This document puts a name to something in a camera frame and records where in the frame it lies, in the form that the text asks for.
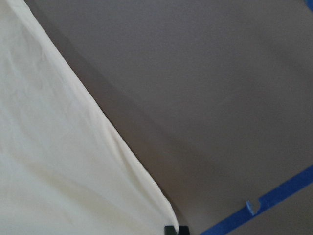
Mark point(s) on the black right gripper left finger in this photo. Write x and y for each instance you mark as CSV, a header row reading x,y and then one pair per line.
x,y
169,230

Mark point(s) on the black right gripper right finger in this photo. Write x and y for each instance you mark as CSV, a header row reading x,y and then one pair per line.
x,y
183,230

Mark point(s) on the cream long-sleeve printed shirt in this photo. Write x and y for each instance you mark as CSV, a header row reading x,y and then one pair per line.
x,y
64,169

